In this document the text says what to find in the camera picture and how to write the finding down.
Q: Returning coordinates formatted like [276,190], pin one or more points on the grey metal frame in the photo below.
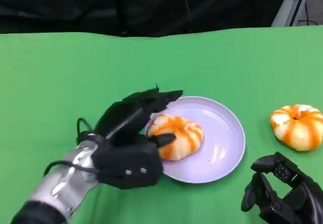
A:
[297,9]

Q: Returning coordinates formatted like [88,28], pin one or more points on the orange and white toy bread roll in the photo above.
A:
[295,130]
[181,138]

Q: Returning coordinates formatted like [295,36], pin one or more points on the black cloth curtain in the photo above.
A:
[126,4]

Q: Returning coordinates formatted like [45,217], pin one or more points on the lilac plate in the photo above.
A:
[217,138]

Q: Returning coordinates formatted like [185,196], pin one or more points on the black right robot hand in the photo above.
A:
[290,198]

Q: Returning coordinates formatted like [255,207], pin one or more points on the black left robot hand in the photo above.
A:
[126,118]

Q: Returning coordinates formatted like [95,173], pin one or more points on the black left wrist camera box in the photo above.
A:
[131,163]

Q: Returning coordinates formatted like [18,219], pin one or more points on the green table cloth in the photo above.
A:
[75,70]

